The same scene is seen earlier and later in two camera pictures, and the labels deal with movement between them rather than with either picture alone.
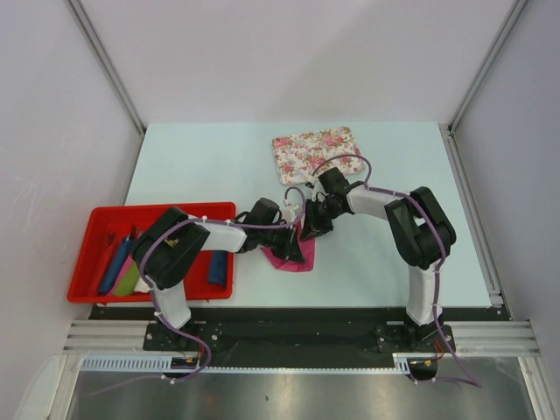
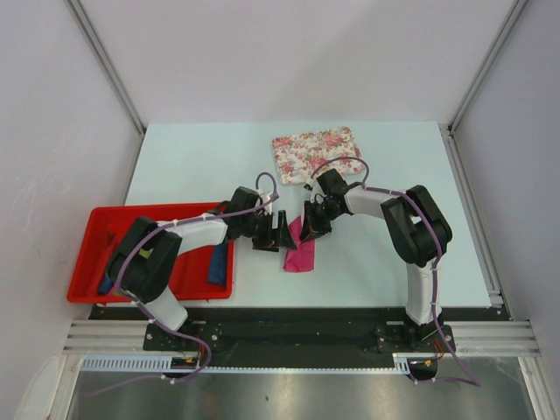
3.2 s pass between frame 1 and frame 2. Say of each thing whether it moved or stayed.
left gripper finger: moved
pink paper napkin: moved
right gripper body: stayed
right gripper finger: stayed
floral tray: stayed
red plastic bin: stayed
